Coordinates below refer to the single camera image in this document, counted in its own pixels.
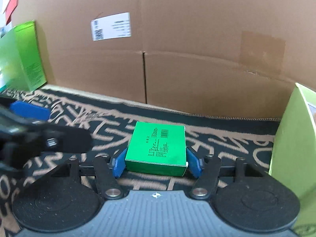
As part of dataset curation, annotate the black letter printed mat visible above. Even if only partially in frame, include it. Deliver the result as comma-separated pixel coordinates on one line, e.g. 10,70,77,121
0,84,316,237

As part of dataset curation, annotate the tall green box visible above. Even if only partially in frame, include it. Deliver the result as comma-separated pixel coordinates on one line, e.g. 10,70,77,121
0,20,47,92

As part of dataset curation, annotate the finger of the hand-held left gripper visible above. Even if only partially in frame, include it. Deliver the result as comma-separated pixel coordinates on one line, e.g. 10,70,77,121
22,122,93,153
0,96,51,123

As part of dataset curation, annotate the light green cardboard box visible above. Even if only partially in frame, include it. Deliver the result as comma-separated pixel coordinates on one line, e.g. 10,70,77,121
269,83,316,237

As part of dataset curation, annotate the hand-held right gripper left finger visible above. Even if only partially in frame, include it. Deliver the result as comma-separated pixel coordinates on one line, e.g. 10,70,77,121
53,147,129,200

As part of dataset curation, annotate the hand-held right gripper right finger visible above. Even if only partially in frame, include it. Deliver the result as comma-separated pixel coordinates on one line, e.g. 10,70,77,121
185,147,270,200

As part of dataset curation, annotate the white shipping label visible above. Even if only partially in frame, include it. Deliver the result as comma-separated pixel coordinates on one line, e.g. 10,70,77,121
91,12,131,41

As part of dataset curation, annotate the brown cardboard backdrop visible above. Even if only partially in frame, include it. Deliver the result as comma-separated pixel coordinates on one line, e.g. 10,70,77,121
11,0,316,121

